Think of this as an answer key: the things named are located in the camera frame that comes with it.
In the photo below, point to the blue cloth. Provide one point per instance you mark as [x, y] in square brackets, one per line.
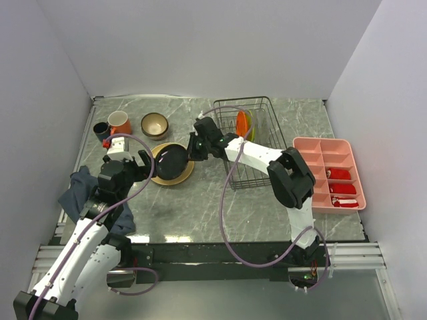
[73, 200]

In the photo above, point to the black wire dish rack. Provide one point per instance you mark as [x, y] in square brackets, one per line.
[225, 116]

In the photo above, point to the dark blue mug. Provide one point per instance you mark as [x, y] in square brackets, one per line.
[102, 131]

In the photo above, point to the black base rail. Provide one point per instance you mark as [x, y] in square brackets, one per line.
[213, 261]

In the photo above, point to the green plate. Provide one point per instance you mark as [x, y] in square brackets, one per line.
[254, 124]

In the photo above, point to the orange plate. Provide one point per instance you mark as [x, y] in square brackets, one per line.
[243, 123]

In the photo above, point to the clear glass plate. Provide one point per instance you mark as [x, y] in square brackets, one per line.
[262, 127]

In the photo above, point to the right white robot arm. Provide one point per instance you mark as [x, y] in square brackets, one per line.
[290, 177]

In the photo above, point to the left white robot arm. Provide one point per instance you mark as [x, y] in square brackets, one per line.
[93, 250]

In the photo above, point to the red white striped item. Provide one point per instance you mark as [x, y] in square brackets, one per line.
[344, 202]

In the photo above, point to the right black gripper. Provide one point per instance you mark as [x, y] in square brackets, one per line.
[192, 154]

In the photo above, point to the beige plate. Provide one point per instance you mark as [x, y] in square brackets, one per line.
[187, 172]

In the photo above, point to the pink divided tray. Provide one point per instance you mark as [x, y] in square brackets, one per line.
[320, 154]

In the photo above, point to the red item in tray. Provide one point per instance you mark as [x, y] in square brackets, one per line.
[339, 188]
[338, 174]

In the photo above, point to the black plate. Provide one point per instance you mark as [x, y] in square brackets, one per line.
[171, 161]

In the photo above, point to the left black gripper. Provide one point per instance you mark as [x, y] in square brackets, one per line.
[142, 172]

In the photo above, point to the orange mug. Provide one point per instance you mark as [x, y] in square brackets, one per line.
[119, 123]

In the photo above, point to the dark brown patterned bowl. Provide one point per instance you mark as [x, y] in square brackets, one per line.
[154, 126]

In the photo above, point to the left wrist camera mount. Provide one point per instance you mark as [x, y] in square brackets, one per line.
[117, 149]

